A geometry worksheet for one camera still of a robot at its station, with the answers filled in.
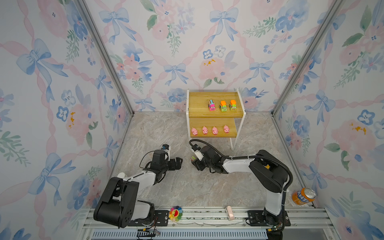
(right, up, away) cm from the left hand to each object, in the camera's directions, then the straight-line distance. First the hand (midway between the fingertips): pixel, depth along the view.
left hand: (176, 158), depth 92 cm
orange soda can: (+64, -14, -20) cm, 68 cm away
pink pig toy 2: (+23, +17, -5) cm, 29 cm away
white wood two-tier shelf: (+20, +26, -17) cm, 37 cm away
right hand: (+12, 0, +3) cm, 12 cm away
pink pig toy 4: (+11, +17, -6) cm, 21 cm away
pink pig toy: (+30, +18, -4) cm, 35 cm away
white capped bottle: (-28, -6, -12) cm, 31 cm away
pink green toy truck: (+10, 0, 0) cm, 11 cm away
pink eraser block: (+29, -23, -18) cm, 41 cm away
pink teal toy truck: (+20, +30, -17) cm, 40 cm away
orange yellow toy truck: (+31, +30, -17) cm, 46 cm away
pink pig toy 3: (+18, +17, -4) cm, 25 cm away
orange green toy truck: (+26, +30, -17) cm, 43 cm away
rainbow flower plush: (+2, -24, -17) cm, 30 cm away
